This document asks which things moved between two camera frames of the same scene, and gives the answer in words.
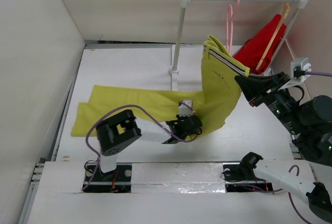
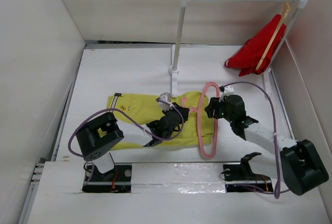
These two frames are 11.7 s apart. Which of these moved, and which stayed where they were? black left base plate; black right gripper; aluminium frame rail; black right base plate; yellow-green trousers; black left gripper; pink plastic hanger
Moved: yellow-green trousers; pink plastic hanger; black left gripper; black right gripper
Stayed: aluminium frame rail; black right base plate; black left base plate
